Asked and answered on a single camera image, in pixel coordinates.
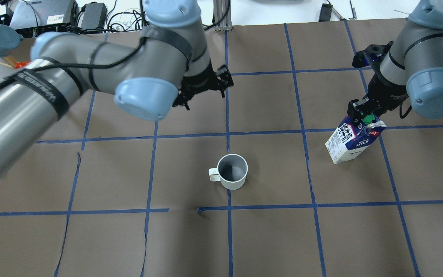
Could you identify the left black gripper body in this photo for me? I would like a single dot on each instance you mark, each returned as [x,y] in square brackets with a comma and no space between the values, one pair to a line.
[199,84]

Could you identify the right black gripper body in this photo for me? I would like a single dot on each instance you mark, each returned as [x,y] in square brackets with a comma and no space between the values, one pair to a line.
[385,93]

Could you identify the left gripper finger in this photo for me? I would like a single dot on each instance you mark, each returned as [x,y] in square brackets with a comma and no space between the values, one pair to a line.
[224,80]
[181,102]

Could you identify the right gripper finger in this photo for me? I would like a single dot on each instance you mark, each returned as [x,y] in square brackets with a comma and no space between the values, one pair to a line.
[359,112]

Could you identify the blue white milk carton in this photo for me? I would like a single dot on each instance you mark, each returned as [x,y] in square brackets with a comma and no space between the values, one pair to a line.
[348,140]

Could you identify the white grey mug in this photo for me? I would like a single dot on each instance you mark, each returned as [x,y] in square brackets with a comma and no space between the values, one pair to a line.
[231,171]

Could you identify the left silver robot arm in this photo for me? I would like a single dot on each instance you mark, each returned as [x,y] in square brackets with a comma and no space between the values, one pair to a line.
[169,66]

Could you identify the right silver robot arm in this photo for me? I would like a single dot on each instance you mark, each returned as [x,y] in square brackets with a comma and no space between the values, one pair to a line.
[411,67]

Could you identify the black power adapter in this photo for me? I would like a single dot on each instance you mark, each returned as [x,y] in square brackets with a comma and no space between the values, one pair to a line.
[92,17]

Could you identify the grey projector box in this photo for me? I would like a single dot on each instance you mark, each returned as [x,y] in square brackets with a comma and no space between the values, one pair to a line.
[34,17]

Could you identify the aluminium frame post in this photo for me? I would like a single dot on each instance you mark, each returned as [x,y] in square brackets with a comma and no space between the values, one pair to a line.
[222,17]

